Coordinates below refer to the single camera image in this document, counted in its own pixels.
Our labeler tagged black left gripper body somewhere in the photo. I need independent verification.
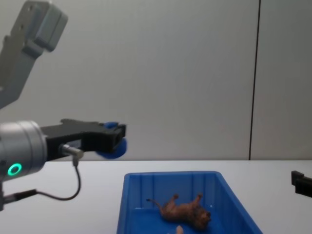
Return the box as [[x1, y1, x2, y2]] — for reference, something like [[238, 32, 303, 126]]
[[39, 118, 107, 162]]

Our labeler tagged blue plastic toy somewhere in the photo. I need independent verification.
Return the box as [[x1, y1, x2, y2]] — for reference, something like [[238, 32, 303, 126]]
[[95, 120, 129, 160]]

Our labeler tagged blue plastic bin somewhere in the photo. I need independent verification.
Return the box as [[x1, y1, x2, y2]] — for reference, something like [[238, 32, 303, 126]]
[[116, 170, 264, 234]]

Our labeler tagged brown toy lion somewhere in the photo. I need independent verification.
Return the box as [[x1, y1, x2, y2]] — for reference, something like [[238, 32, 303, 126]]
[[145, 193, 212, 231]]

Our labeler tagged thin dark gripper cable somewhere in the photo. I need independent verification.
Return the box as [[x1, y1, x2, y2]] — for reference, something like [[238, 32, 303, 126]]
[[4, 143, 85, 203]]

